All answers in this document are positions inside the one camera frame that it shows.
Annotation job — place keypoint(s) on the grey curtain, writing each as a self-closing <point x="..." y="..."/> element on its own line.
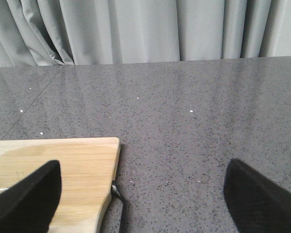
<point x="85" y="32"/>

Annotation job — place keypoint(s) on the black cutting board handle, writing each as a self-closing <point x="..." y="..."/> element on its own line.
<point x="116" y="193"/>

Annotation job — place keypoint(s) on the wooden cutting board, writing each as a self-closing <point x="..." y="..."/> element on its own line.
<point x="88" y="167"/>

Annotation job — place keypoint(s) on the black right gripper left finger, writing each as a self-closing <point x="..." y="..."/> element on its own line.
<point x="29" y="205"/>

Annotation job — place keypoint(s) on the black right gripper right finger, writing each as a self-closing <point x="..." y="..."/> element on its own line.
<point x="255" y="203"/>

